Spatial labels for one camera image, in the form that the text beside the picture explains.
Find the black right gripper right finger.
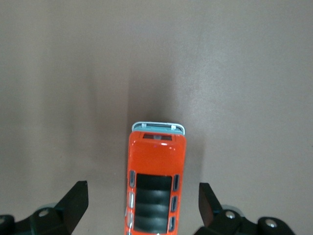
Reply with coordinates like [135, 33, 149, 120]
[195, 182, 297, 235]

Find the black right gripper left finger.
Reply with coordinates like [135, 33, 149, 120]
[14, 180, 89, 235]

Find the orange toy bus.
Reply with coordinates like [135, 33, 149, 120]
[123, 121, 188, 235]

